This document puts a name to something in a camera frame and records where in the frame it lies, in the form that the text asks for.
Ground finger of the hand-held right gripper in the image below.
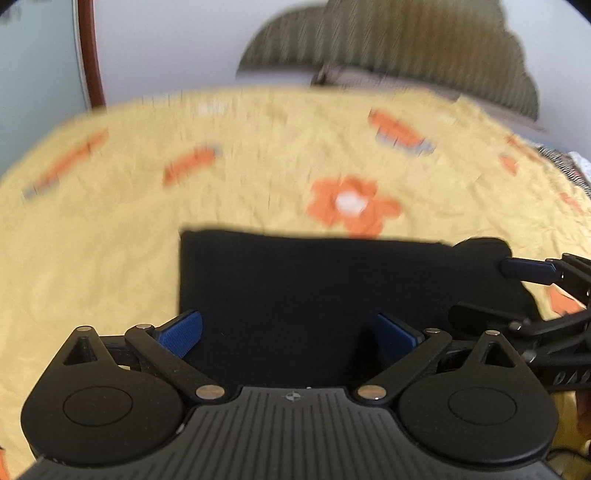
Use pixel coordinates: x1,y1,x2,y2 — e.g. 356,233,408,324
449,302,591,342
500,252,591,311

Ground black and white patterned cloth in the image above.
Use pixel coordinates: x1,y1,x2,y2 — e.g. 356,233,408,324
536,144,591,200

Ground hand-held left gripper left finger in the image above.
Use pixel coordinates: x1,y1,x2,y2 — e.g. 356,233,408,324
60,310,227,405

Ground glass door with brown frame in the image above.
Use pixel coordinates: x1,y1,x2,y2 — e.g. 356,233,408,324
0,0,107,160

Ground yellow floral bed blanket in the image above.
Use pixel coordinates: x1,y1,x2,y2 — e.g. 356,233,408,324
0,85,591,480

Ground olive ribbed headboard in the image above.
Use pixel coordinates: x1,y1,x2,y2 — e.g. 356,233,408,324
236,0,541,121

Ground black pants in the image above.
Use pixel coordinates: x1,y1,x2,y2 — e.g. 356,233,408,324
178,228,542,389

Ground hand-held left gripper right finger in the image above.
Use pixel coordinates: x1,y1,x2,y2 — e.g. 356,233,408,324
353,313,519,407

